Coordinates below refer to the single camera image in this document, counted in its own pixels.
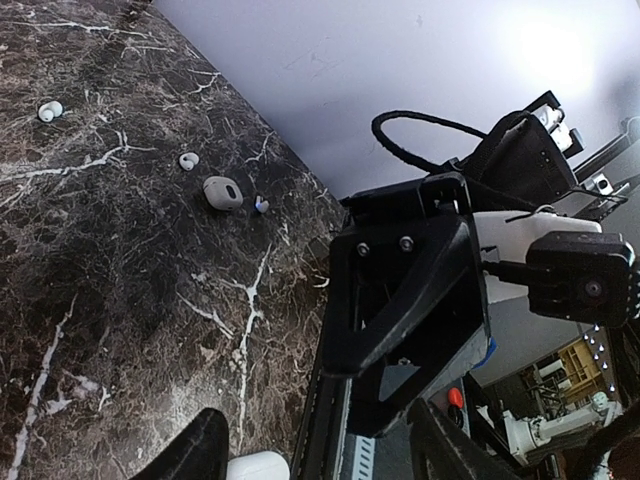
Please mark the white oval charging case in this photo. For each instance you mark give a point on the white oval charging case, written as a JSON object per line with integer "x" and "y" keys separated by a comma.
{"x": 265, "y": 465}

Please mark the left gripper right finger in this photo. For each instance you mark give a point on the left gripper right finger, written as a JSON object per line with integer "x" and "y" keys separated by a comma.
{"x": 441, "y": 450}

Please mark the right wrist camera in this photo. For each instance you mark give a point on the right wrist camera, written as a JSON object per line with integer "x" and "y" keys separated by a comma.
{"x": 567, "y": 268}

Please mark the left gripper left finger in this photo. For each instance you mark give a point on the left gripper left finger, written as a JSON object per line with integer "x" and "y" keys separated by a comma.
{"x": 199, "y": 451}

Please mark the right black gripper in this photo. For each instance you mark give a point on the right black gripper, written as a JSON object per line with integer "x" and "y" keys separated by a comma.
{"x": 407, "y": 307}

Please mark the beige square charging case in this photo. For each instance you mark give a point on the beige square charging case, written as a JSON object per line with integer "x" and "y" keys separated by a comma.
{"x": 222, "y": 193}

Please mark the white earbud right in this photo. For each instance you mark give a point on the white earbud right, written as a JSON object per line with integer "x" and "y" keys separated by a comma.
{"x": 261, "y": 205}

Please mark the white clip earbud near case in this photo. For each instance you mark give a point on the white clip earbud near case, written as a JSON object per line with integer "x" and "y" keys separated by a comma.
{"x": 188, "y": 161}

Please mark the black front rail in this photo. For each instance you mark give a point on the black front rail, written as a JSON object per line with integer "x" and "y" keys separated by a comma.
{"x": 321, "y": 438}

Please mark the white clip earbud far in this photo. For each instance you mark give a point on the white clip earbud far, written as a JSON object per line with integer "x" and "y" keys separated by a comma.
{"x": 50, "y": 111}

